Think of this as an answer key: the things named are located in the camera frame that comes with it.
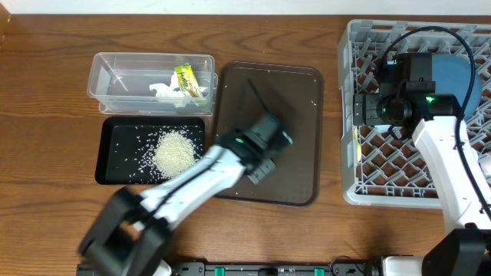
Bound cream plastic spoon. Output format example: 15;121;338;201
354;126;363;163

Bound white rice pile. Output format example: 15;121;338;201
152;130;196;179

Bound dark blue plate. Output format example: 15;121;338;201
432;54;483;120

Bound yellow green snack wrapper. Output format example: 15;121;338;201
175;64;203;98

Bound white tissue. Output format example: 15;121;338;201
149;72;208;107

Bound light blue rice bowl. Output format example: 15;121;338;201
374;125;394;133

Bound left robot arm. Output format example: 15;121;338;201
78;113;292;276

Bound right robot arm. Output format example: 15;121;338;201
353;53;490;275

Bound grey dishwasher rack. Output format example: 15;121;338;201
338;20;490;209

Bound dark brown serving tray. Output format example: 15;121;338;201
210;61;324;207

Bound black plastic bin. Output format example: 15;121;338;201
94;116;205;185

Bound clear plastic bin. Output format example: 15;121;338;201
87;52;218;116

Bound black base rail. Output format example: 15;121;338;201
170;262;380;276

